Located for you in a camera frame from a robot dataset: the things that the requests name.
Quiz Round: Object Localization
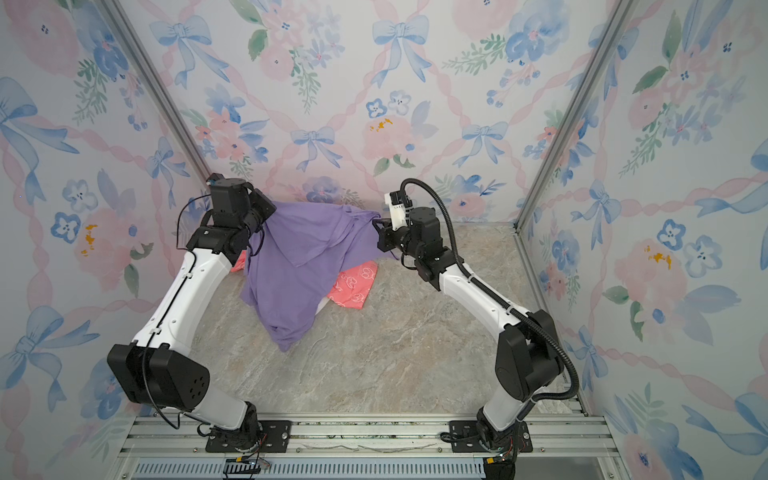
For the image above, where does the right aluminium corner post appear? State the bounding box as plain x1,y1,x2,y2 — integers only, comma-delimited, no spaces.
514,0,637,232

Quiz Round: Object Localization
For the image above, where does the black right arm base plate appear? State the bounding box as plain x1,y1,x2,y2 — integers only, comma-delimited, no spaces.
440,420,533,455

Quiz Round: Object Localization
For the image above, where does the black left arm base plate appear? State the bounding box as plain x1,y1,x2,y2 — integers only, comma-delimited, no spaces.
205,420,293,454

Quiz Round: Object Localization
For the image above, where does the black corrugated cable conduit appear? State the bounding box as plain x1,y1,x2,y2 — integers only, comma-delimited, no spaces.
399,177,581,403

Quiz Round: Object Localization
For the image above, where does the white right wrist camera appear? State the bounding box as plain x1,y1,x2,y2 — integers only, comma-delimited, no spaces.
385,190,413,230

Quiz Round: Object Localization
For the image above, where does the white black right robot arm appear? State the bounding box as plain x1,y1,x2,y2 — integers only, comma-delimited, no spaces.
372,207,573,453

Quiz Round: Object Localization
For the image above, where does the aluminium corner post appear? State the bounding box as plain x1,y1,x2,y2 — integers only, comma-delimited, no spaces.
95,0,211,183
514,0,637,232

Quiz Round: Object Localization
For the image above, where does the white cloth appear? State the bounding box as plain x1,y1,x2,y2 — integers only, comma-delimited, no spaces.
314,297,330,317

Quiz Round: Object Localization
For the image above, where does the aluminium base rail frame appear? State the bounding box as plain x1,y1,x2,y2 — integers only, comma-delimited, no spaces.
107,412,629,479

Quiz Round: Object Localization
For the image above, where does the purple cloth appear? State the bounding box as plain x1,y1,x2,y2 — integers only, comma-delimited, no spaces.
241,202,385,352

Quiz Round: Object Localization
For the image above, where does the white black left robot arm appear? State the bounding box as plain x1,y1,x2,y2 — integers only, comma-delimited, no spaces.
107,174,276,451

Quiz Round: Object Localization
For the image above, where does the left aluminium corner post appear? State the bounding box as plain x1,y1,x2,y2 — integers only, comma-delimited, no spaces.
95,0,211,183

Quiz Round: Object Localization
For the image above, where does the pink bear print jacket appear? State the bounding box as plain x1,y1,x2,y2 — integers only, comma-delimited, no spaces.
232,245,378,316

